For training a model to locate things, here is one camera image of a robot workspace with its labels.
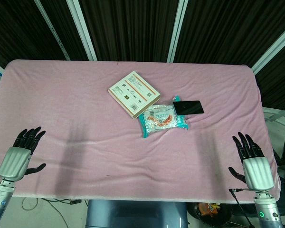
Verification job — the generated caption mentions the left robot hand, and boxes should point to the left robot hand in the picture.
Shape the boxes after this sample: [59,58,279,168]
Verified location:
[0,126,47,181]

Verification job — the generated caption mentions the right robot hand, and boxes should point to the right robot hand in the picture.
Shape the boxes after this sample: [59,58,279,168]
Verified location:
[228,132,276,191]

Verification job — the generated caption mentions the black bin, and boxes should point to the black bin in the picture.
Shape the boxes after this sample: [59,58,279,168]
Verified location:
[187,201,233,226]

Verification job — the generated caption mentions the pink table cloth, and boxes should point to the pink table cloth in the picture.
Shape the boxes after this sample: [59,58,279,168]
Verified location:
[0,59,283,204]

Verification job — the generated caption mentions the black smartphone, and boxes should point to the black smartphone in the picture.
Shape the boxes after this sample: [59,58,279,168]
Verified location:
[172,100,205,115]

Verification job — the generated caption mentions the blue snack package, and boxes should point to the blue snack package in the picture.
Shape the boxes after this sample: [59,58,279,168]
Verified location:
[138,95,190,139]

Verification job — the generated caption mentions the white cardboard box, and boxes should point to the white cardboard box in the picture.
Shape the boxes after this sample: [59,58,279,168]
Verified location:
[108,70,162,118]

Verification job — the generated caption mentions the black cable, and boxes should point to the black cable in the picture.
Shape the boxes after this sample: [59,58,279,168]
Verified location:
[228,188,269,228]

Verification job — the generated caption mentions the white metal frame bar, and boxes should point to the white metal frame bar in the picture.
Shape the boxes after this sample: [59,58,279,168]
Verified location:
[251,38,285,75]
[34,0,70,60]
[66,0,97,61]
[166,0,189,63]

